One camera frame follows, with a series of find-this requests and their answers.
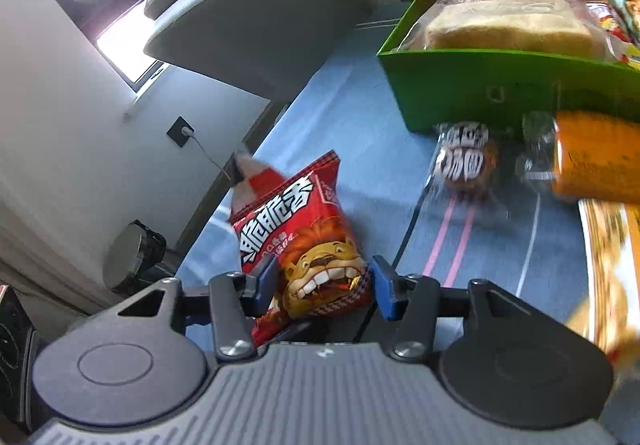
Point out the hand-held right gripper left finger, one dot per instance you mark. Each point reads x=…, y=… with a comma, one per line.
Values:
x=264, y=287

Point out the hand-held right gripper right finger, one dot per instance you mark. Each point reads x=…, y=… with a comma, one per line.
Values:
x=384, y=290

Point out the red lion snack packet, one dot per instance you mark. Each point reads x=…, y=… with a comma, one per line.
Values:
x=310, y=225

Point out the green cardboard box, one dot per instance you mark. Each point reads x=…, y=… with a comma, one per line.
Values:
x=475, y=75

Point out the orange snack packet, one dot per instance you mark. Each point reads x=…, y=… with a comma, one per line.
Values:
x=595, y=155

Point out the clear bread packet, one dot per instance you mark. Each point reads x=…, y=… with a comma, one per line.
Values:
x=510, y=25

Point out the red white snack packet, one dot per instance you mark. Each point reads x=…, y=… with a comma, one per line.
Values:
x=257, y=180

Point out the black round device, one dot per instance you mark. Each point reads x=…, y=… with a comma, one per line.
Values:
x=130, y=257

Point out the blue striped tablecloth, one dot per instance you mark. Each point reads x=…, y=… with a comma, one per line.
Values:
x=360, y=140

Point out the brown pastry packet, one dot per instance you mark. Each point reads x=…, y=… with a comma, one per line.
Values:
x=465, y=160

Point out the black box device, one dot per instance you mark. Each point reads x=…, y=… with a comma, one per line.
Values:
x=12, y=350

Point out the grey sofa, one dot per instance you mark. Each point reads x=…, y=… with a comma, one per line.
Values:
x=260, y=15

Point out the black wall socket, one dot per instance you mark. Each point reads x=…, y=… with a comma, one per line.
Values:
x=181, y=131

